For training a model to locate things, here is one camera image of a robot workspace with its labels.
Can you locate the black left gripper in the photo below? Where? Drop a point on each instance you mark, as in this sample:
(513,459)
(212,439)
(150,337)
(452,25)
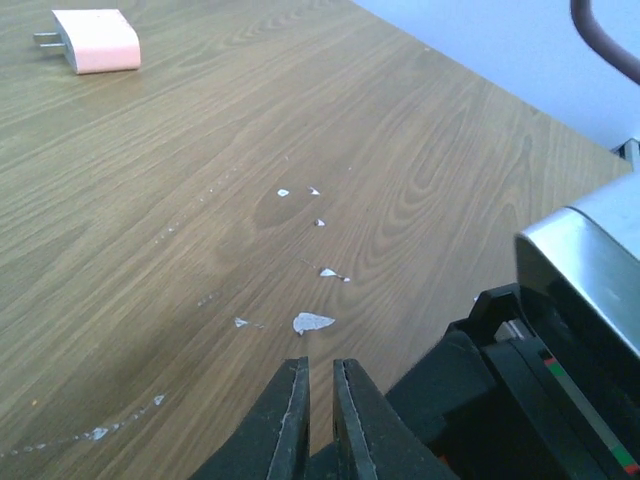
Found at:
(493,399)

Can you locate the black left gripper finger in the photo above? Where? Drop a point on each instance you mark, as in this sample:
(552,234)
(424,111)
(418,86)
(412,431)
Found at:
(272,440)

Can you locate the pink charger plug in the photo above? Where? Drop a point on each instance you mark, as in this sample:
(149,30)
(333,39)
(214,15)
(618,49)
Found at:
(93,40)

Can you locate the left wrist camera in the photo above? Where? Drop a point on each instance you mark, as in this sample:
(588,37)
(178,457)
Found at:
(584,258)

